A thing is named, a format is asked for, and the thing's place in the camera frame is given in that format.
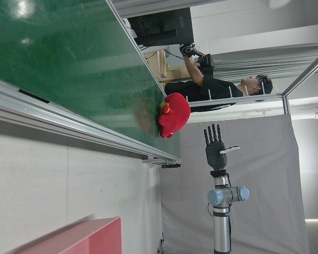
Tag aluminium profile post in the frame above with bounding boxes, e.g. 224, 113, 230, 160
107, 0, 268, 18

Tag wooden boxes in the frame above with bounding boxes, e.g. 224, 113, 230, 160
145, 49, 191, 83

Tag red plush toy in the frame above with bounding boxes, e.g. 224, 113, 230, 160
156, 92, 191, 139

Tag grey backdrop cloth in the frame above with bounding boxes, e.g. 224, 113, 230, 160
158, 111, 311, 254

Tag black Huawei monitor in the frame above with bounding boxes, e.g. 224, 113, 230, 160
127, 7, 196, 51

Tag person in black shirt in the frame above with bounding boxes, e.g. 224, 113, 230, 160
164, 43, 273, 112

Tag pink plastic basket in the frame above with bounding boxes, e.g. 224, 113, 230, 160
2, 216, 122, 254

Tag aluminium frame cage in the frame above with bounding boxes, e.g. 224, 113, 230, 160
187, 47, 318, 115

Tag right dark grey robot hand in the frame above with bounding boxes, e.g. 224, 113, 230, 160
203, 123, 241, 170

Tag green conveyor belt machine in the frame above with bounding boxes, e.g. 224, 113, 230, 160
0, 0, 181, 170

